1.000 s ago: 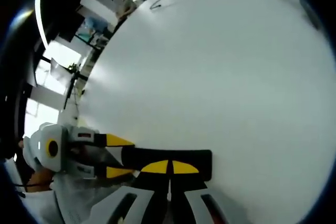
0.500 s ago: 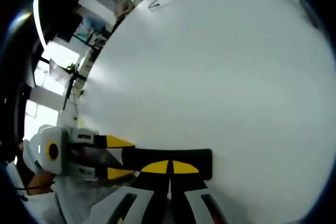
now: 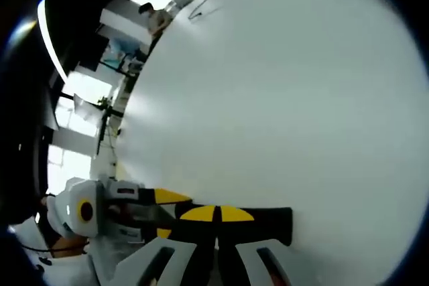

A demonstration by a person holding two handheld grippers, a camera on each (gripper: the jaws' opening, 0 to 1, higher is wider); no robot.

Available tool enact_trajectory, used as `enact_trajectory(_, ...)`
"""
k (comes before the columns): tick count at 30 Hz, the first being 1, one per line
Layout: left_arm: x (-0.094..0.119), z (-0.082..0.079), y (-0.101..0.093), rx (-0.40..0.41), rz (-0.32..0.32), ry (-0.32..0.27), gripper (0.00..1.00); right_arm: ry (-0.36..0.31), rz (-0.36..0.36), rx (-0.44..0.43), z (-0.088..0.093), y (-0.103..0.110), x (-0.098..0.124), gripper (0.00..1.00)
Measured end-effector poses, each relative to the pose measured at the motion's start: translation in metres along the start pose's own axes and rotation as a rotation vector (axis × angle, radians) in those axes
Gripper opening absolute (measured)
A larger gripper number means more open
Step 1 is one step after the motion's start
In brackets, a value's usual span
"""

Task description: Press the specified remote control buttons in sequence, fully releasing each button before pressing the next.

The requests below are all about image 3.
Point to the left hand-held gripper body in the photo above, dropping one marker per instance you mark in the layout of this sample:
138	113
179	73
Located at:
78	209

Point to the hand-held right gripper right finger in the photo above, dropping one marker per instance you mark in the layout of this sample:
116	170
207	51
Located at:
241	259

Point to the person's left hand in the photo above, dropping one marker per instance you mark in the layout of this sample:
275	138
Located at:
68	246

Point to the long curved ceiling light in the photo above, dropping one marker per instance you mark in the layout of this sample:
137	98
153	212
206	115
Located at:
50	41

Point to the black tripod stand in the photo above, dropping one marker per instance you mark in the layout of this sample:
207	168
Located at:
105	122

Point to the black remote control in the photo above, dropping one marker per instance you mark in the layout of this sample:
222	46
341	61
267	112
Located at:
268	225

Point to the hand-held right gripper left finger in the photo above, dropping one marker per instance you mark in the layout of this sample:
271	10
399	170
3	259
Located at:
174	259

